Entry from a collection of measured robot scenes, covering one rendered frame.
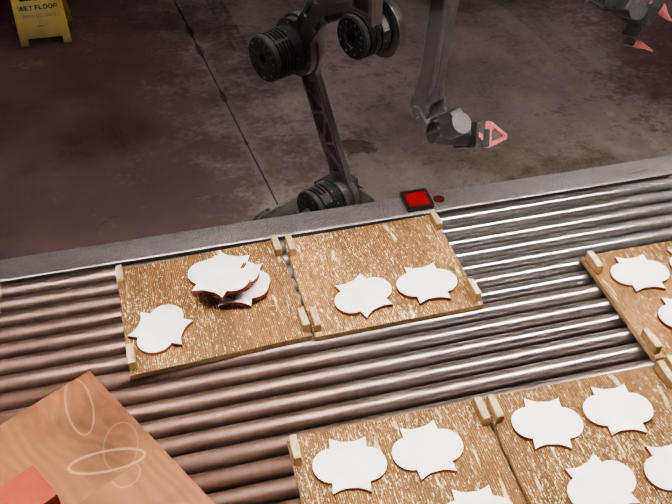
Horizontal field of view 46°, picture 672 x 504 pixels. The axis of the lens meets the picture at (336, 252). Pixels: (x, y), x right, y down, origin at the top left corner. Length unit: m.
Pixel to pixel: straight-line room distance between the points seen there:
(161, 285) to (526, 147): 2.58
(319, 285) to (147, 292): 0.41
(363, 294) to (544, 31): 3.64
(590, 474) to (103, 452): 0.92
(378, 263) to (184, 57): 3.15
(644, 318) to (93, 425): 1.24
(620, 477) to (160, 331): 1.01
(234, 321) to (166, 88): 2.92
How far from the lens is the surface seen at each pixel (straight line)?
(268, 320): 1.85
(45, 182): 4.05
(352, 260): 1.99
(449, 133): 2.02
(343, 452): 1.61
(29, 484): 1.22
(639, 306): 2.01
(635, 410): 1.78
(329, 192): 3.07
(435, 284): 1.93
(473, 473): 1.62
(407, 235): 2.07
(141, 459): 1.53
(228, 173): 3.90
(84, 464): 1.55
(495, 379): 1.79
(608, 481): 1.66
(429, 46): 1.96
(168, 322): 1.86
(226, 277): 1.86
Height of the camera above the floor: 2.28
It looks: 42 degrees down
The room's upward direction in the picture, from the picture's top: straight up
